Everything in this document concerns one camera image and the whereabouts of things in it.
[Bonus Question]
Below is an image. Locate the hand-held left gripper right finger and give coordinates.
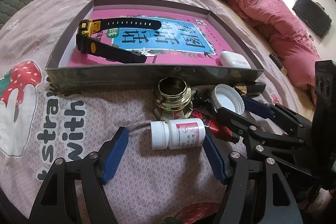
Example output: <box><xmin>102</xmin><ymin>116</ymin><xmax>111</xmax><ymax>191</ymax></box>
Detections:
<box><xmin>204</xmin><ymin>132</ymin><xmax>303</xmax><ymax>224</ymax></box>

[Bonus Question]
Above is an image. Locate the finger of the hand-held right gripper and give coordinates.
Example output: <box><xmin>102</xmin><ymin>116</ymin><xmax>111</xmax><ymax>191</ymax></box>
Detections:
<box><xmin>241</xmin><ymin>96</ymin><xmax>314</xmax><ymax>138</ymax></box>
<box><xmin>214</xmin><ymin>106</ymin><xmax>306</xmax><ymax>161</ymax></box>

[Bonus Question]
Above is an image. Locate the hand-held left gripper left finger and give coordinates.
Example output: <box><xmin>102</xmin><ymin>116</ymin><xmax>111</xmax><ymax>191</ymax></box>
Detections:
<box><xmin>28</xmin><ymin>126</ymin><xmax>130</xmax><ymax>224</ymax></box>

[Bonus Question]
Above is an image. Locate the red and black lighter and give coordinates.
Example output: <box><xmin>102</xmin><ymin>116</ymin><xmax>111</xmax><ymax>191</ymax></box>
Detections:
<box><xmin>191</xmin><ymin>111</ymin><xmax>240</xmax><ymax>143</ymax></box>

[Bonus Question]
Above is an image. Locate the black tube with gold end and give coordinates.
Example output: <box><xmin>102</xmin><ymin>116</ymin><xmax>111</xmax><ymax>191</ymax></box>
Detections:
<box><xmin>233</xmin><ymin>82</ymin><xmax>266</xmax><ymax>98</ymax></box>

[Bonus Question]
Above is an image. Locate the white ribbed bottle cap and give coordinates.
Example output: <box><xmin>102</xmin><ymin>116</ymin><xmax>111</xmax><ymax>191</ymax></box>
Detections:
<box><xmin>211</xmin><ymin>84</ymin><xmax>245</xmax><ymax>116</ymax></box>

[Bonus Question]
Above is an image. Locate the black keychain with round charm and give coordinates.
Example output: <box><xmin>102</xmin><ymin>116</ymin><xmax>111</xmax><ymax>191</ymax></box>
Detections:
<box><xmin>192</xmin><ymin>91</ymin><xmax>212</xmax><ymax>112</ymax></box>

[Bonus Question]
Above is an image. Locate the small white pill bottle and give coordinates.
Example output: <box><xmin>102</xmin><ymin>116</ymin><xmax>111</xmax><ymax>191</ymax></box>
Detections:
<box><xmin>150</xmin><ymin>119</ymin><xmax>206</xmax><ymax>150</ymax></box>

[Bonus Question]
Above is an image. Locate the brass metal lid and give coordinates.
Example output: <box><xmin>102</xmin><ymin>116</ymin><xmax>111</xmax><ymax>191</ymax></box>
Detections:
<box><xmin>153</xmin><ymin>77</ymin><xmax>196</xmax><ymax>122</ymax></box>

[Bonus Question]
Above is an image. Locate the shallow grey cardboard box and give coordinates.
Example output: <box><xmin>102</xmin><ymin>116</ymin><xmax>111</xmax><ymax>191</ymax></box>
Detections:
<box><xmin>45</xmin><ymin>0</ymin><xmax>265</xmax><ymax>94</ymax></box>

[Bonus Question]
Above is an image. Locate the small black and gold packet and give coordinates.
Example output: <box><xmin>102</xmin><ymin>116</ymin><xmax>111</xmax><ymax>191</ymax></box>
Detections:
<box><xmin>269</xmin><ymin>52</ymin><xmax>288</xmax><ymax>73</ymax></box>

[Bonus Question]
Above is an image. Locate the white earbuds case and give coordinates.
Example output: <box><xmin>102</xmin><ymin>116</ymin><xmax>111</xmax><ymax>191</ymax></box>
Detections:
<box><xmin>219</xmin><ymin>50</ymin><xmax>250</xmax><ymax>67</ymax></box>

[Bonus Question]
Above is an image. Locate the pink strawberry print bed sheet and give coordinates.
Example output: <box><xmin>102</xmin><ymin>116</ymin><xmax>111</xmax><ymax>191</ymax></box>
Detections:
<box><xmin>0</xmin><ymin>0</ymin><xmax>318</xmax><ymax>224</ymax></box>

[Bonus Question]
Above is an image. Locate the pink duvet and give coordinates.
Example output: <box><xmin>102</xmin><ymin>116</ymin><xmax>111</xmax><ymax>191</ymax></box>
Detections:
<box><xmin>199</xmin><ymin>0</ymin><xmax>322</xmax><ymax>90</ymax></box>

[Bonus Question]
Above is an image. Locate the black and yellow wristwatch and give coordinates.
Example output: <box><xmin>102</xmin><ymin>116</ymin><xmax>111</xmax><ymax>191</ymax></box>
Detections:
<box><xmin>76</xmin><ymin>17</ymin><xmax>161</xmax><ymax>64</ymax></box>

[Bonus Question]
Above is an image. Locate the pink and blue book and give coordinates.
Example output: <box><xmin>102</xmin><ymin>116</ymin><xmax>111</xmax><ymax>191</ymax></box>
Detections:
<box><xmin>64</xmin><ymin>9</ymin><xmax>223</xmax><ymax>67</ymax></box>

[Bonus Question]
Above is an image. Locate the black wall television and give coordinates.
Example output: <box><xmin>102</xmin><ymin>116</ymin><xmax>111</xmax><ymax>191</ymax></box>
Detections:
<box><xmin>292</xmin><ymin>0</ymin><xmax>333</xmax><ymax>39</ymax></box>

